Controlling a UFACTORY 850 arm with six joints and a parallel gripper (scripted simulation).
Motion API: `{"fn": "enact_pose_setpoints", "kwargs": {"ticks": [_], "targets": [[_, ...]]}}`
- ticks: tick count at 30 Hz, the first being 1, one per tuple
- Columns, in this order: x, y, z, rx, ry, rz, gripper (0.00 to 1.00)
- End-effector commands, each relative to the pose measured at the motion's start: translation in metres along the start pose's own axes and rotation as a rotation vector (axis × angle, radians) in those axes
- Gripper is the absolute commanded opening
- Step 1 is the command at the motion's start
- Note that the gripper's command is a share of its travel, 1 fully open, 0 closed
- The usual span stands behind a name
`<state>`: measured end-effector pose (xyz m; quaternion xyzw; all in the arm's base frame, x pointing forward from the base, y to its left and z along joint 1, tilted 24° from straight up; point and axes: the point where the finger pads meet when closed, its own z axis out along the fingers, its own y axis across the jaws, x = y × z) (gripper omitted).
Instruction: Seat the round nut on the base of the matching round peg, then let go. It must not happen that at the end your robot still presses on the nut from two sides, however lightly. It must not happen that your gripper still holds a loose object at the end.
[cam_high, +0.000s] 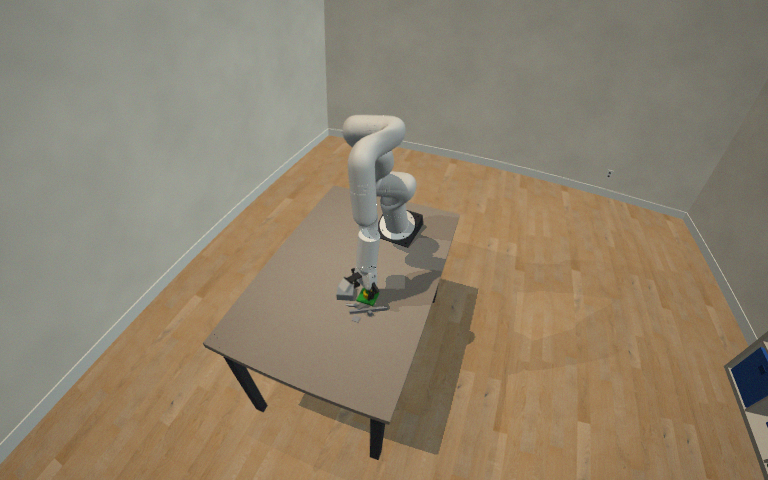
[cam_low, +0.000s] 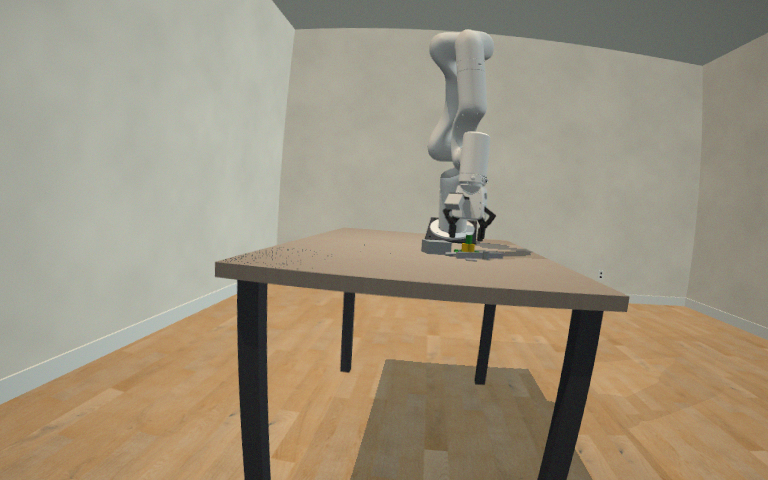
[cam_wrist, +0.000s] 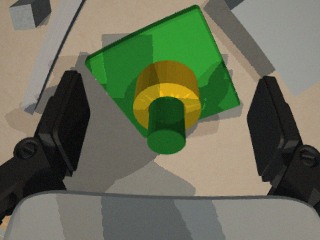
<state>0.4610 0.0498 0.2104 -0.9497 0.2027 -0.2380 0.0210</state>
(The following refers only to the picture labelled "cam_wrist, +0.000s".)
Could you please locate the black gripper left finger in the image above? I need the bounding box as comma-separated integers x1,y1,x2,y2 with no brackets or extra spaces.
0,70,90,225

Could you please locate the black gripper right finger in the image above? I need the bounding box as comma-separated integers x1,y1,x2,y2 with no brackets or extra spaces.
247,76,320,217

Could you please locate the yellow round nut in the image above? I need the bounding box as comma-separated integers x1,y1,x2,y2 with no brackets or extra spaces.
133,60,201,130

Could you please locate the grey cube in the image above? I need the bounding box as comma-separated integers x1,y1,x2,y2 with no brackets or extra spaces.
9,0,52,31
224,0,320,97

